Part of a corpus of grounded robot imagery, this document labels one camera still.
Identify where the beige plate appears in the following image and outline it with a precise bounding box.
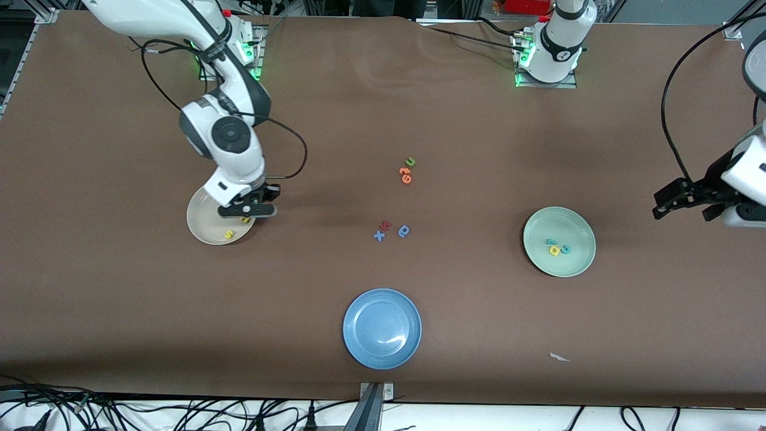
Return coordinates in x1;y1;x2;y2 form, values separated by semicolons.
186;184;258;246

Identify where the pale green plate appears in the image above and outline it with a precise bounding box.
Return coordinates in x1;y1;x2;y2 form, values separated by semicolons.
522;206;597;278

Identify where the brown table cover sheet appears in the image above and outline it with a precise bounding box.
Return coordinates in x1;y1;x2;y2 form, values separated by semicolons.
0;9;766;409

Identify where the blue plate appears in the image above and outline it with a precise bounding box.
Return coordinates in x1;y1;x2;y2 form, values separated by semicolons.
342;288;422;371

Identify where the red box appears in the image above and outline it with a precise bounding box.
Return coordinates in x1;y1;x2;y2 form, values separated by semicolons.
503;0;552;16

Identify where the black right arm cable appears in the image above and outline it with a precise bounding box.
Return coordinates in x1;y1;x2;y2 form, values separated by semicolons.
127;36;308;180

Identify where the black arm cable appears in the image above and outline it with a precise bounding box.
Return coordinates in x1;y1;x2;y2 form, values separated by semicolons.
127;36;308;180
661;9;766;183

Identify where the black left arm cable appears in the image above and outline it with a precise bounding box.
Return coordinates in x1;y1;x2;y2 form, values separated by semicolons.
661;9;766;183

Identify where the aluminium frame profile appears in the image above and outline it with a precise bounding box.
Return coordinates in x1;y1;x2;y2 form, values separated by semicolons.
0;7;60;117
721;0;766;41

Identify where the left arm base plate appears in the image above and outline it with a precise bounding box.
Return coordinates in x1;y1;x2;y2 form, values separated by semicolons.
513;30;579;90

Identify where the silver clamp bracket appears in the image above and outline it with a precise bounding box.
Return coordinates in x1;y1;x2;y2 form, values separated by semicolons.
359;382;396;403

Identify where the black base cable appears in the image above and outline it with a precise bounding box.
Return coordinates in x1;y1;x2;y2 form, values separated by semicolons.
413;21;521;53

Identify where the black cable tangle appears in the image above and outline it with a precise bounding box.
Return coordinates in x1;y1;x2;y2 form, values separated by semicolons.
0;374;360;431

